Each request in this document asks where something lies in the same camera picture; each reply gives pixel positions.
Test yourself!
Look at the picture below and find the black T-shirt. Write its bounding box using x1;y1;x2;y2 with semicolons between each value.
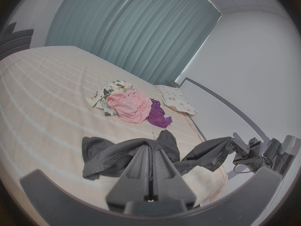
82;129;234;181

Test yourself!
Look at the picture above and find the bed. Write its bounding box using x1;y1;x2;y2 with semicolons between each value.
0;46;271;208

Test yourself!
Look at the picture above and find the white printed garment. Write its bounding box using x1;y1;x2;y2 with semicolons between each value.
87;80;134;117

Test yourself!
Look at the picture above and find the pink garment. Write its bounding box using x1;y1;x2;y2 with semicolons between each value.
106;89;153;124

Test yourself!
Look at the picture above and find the grey bedside table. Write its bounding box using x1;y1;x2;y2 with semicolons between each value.
155;80;180;88

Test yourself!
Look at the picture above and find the blue-green curtain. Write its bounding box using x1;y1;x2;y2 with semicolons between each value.
94;0;223;86
44;0;146;54

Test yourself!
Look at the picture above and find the black chest of drawers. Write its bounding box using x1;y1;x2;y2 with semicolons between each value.
0;21;35;61

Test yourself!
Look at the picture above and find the white printed pillow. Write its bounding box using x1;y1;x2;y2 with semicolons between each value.
154;84;198;115

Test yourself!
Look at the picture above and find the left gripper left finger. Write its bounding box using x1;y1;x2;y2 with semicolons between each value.
106;145;150;209

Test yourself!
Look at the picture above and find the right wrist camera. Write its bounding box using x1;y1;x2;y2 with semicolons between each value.
249;137;262;148

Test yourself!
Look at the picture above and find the purple garment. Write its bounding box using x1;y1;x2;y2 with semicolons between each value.
146;99;173;128

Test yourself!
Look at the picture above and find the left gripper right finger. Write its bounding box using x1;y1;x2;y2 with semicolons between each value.
152;147;197;208

